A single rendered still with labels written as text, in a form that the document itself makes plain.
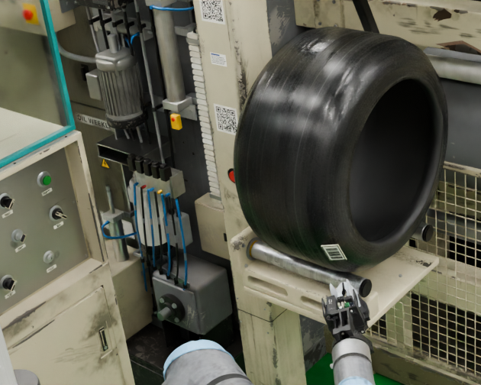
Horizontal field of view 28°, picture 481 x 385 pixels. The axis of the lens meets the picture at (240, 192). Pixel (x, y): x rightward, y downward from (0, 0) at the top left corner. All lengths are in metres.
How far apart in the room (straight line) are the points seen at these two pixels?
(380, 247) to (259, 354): 0.67
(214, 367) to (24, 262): 0.88
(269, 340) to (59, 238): 0.67
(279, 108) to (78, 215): 0.66
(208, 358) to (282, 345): 1.11
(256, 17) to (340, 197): 0.51
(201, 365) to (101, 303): 0.93
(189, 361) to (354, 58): 0.79
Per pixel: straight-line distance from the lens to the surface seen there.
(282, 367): 2.78
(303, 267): 2.33
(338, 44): 2.14
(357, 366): 1.85
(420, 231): 2.44
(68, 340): 2.49
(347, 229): 2.11
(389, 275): 2.47
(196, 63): 2.40
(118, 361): 2.65
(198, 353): 1.65
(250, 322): 2.71
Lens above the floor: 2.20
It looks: 29 degrees down
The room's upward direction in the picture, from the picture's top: 7 degrees counter-clockwise
